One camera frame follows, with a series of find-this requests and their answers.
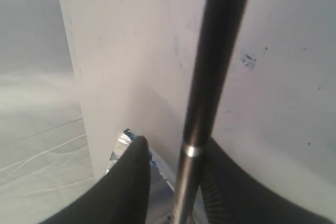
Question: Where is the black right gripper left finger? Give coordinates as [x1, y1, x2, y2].
[51, 136, 151, 223]

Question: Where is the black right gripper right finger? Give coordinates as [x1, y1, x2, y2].
[201, 138, 331, 223]

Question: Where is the black handled paintbrush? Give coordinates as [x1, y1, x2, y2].
[171, 0, 247, 223]

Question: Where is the white square plate blue paint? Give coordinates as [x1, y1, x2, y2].
[104, 129, 173, 223]

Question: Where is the white backdrop cloth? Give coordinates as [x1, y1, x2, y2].
[1, 0, 95, 223]

